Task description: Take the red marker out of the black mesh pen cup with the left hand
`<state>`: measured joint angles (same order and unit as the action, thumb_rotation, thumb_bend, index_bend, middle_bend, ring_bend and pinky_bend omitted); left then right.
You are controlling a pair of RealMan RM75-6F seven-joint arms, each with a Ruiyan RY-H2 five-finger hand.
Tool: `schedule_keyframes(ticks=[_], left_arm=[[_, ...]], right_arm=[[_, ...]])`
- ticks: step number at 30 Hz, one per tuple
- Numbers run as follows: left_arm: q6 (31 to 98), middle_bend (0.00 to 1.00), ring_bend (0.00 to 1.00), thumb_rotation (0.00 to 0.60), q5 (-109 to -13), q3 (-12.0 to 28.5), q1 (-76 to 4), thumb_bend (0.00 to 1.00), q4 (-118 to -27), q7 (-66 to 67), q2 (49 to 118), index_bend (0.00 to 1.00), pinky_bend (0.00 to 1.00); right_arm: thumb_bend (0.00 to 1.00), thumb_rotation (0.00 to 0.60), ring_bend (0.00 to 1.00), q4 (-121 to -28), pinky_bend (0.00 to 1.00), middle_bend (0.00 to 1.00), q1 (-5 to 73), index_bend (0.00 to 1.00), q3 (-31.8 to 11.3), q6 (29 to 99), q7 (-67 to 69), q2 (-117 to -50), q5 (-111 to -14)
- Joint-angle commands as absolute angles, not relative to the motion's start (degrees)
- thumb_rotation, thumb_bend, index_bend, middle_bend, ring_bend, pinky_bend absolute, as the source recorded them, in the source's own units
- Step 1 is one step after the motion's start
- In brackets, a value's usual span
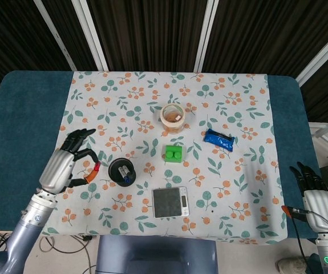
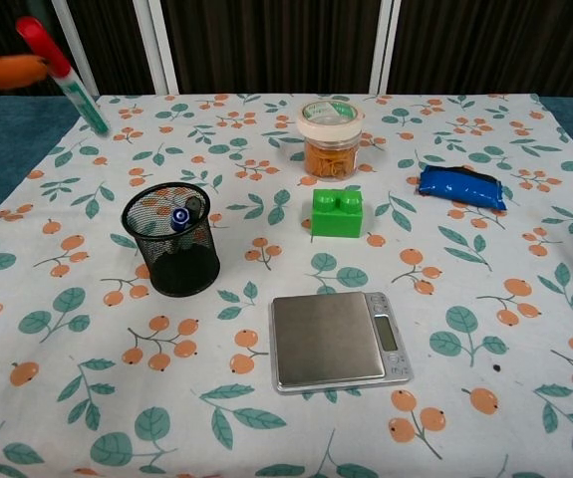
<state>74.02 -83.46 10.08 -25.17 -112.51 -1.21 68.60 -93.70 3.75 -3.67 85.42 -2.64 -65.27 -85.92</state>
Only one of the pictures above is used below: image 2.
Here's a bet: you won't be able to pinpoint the orange gloved left robot hand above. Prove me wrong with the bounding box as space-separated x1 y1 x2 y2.
0 48 51 95

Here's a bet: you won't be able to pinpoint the red-capped marker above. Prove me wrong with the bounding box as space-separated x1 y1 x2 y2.
15 15 112 136

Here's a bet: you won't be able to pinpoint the blue-capped marker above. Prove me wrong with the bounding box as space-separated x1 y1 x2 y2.
169 206 195 233

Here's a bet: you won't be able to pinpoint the black mesh pen holder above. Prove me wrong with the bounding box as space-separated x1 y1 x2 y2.
121 181 222 299

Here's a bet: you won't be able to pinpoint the beige masking tape roll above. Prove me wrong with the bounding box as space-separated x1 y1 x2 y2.
297 100 366 146

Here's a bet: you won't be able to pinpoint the jar of orange rubber bands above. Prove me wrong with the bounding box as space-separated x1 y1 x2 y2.
303 135 359 181

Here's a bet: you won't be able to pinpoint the green toy building block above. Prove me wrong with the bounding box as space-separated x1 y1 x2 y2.
309 188 365 240

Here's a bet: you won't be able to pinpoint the floral leaf print tablecloth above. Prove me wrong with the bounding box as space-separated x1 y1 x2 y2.
0 93 573 478

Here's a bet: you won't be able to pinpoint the silver digital pocket scale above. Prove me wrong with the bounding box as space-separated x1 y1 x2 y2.
268 291 416 396

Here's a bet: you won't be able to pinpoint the blue foil snack packet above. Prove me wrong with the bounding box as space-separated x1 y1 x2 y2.
417 164 508 212

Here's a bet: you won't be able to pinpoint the white folding screen frame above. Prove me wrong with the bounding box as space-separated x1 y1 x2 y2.
50 0 180 96
368 0 402 95

